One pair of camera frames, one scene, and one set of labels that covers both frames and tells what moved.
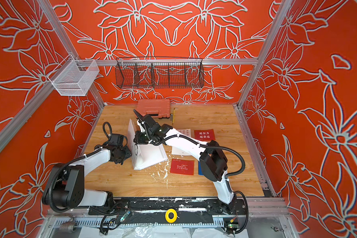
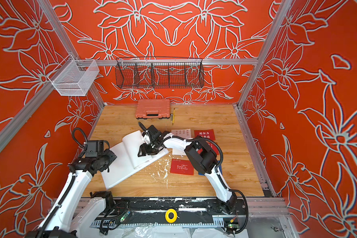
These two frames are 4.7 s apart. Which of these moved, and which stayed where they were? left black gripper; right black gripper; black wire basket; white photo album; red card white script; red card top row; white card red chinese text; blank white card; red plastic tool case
Moved: left black gripper; right black gripper; white photo album
Stayed: black wire basket; blank white card; red card top row; white card red chinese text; red plastic tool case; red card white script
